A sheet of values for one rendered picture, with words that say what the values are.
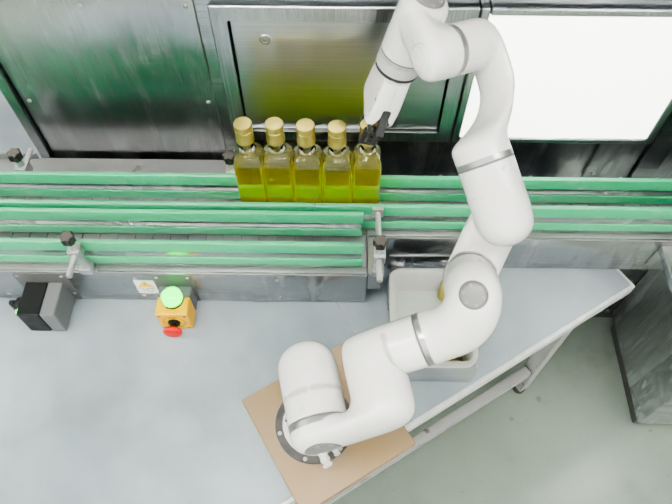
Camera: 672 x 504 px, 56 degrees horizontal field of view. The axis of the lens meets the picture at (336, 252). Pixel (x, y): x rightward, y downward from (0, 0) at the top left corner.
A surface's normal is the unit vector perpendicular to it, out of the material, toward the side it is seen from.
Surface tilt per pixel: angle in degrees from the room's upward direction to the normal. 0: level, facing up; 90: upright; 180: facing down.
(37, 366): 0
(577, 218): 90
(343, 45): 91
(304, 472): 1
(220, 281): 90
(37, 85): 90
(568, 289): 0
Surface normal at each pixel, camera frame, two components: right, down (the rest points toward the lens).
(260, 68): -0.01, 0.85
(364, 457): 0.00, -0.51
